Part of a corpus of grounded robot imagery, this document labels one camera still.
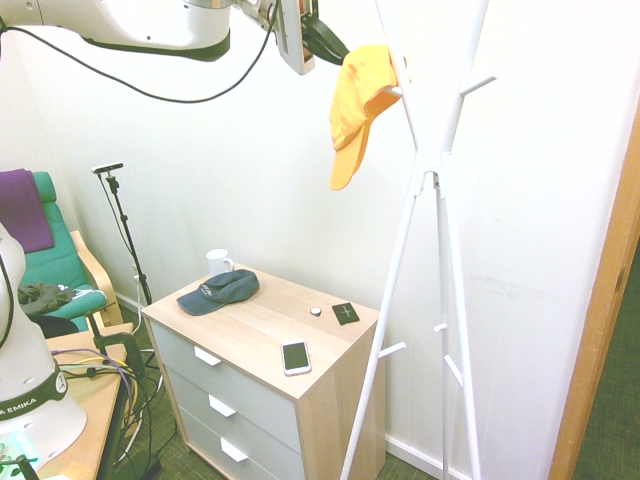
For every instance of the light wood dresser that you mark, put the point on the light wood dresser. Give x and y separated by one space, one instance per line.
260 380

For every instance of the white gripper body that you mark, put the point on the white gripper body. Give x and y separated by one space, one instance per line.
295 40

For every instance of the white smartphone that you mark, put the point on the white smartphone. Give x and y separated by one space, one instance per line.
296 358

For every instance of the dark crumpled garment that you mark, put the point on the dark crumpled garment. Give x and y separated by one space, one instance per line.
45 295

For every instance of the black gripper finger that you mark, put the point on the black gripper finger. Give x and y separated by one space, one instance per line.
332 42
320 54

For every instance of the white mug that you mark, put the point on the white mug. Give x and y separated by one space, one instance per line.
217 261

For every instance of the navy baseball cap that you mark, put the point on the navy baseball cap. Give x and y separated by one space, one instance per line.
220 294

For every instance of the black C clamp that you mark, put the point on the black C clamp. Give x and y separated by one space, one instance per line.
120 345

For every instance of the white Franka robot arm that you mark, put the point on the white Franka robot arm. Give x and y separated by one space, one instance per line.
150 20

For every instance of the green cushioned armchair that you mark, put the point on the green cushioned armchair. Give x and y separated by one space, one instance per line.
60 270

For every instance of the black camera tripod stand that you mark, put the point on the black camera tripod stand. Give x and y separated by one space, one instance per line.
125 235

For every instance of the white coat rack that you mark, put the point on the white coat rack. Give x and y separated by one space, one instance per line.
440 200

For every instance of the purple cloth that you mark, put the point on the purple cloth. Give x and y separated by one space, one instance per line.
22 210

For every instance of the orange baseball cap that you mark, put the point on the orange baseball cap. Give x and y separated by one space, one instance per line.
355 100

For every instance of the wall power outlet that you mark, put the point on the wall power outlet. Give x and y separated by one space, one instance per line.
136 280

